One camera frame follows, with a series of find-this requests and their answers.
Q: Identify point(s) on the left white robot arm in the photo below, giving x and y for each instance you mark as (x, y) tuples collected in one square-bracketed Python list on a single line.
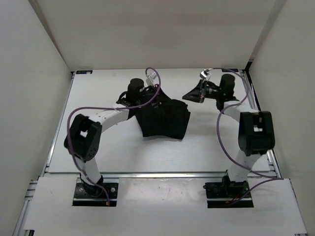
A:
[(85, 126)]

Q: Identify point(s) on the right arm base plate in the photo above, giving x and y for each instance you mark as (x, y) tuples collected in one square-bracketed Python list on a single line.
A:
[(228, 194)]

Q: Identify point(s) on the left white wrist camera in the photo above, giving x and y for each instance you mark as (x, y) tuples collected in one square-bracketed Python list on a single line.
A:
[(151, 79)]

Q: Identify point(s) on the aluminium front rail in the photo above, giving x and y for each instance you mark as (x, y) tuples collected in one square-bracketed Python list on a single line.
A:
[(156, 175)]

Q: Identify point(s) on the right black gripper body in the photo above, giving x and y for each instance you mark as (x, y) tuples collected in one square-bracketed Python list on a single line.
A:
[(212, 93)]

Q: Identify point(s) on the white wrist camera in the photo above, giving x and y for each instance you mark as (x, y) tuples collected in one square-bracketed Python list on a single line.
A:
[(205, 74), (151, 79)]

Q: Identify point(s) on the black skirt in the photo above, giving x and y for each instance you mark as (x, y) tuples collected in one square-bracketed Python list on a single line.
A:
[(164, 117)]

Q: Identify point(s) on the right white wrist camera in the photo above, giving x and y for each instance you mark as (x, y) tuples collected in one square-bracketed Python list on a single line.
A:
[(205, 74)]

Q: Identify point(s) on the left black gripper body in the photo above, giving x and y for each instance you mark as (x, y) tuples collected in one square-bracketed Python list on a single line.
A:
[(145, 94)]

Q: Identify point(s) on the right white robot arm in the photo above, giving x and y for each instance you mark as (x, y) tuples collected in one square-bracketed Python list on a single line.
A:
[(255, 133)]

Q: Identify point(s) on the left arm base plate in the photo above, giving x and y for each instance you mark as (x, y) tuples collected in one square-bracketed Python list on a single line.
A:
[(91, 196)]

